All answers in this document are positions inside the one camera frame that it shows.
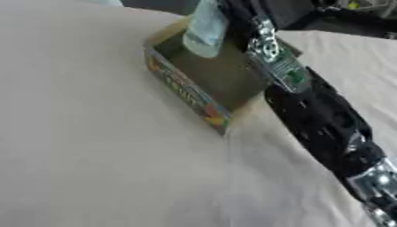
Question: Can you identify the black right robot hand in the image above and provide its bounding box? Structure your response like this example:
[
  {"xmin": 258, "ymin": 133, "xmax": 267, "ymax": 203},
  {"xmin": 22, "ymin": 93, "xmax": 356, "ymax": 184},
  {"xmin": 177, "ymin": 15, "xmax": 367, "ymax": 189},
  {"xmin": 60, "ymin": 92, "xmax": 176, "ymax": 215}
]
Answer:
[{"xmin": 218, "ymin": 0, "xmax": 276, "ymax": 51}]

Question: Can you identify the clear plastic bottle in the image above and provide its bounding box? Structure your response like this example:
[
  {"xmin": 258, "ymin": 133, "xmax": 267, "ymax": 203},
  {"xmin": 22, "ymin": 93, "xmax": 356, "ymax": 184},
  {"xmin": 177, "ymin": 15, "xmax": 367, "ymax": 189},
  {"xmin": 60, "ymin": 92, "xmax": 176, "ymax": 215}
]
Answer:
[{"xmin": 181, "ymin": 0, "xmax": 231, "ymax": 59}]

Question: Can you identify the open cardboard box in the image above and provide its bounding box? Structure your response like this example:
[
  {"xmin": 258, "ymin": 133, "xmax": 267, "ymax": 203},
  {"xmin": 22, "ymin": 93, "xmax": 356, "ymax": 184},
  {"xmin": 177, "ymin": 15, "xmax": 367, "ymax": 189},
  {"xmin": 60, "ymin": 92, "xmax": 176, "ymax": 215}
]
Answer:
[{"xmin": 143, "ymin": 14, "xmax": 304, "ymax": 137}]

